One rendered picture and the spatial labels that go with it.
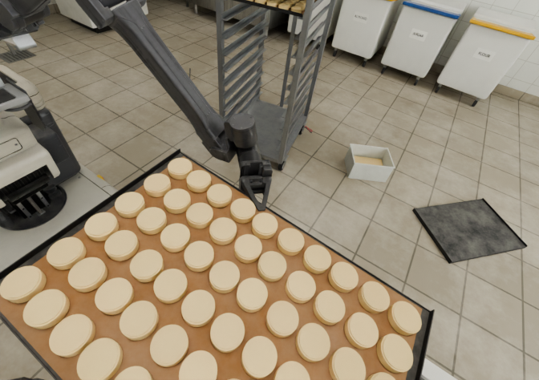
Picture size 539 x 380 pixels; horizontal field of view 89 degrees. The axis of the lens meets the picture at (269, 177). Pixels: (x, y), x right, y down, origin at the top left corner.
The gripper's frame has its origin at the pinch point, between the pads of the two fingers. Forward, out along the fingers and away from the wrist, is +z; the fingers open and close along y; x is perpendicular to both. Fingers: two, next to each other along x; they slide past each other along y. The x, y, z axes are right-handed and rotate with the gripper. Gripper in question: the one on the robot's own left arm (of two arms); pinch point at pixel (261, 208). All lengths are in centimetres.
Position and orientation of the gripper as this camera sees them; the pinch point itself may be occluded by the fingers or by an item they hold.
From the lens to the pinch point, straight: 58.3
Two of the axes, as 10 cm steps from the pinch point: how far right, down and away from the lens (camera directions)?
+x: -9.7, 0.7, -2.3
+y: -1.3, 6.6, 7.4
